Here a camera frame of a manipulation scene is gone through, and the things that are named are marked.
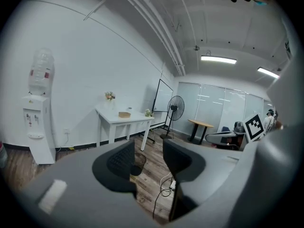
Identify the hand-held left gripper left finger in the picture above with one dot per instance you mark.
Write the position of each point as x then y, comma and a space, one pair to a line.
114, 165

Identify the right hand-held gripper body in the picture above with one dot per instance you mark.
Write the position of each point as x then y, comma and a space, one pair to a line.
254, 127

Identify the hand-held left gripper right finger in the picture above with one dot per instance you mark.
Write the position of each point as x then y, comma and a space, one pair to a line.
180, 163

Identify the black mesh trash bin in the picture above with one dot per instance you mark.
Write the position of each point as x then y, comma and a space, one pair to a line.
140, 163

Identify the brown container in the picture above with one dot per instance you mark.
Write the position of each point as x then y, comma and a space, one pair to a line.
124, 114

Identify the white power strip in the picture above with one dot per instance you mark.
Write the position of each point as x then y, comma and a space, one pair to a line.
173, 184

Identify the blue chair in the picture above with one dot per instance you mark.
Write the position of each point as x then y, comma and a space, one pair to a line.
225, 129

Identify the round wooden table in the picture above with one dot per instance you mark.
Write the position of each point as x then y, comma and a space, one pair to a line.
200, 123

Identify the person's white shirt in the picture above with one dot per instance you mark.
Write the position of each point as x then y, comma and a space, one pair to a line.
292, 103

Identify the white table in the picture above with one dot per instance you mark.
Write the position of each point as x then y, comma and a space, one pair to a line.
123, 120

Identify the black standing fan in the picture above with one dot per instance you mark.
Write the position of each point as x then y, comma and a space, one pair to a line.
175, 108

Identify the long ceiling light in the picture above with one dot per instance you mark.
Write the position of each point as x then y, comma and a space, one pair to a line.
218, 59
268, 72

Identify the small white flower plant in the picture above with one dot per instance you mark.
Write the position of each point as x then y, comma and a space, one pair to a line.
148, 113

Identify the whiteboard on black stand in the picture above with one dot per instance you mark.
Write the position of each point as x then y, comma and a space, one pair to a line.
164, 96

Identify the vase of flowers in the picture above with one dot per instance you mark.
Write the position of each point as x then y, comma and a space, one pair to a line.
109, 96

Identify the white water dispenser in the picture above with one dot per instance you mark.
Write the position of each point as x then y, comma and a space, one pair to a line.
40, 127

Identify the clear water dispenser bottle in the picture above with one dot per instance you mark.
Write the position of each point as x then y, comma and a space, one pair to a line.
41, 70

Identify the white ceiling pipes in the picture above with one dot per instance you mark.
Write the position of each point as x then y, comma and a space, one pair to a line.
161, 32

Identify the white wall outlet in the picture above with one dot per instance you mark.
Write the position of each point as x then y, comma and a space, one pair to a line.
66, 130

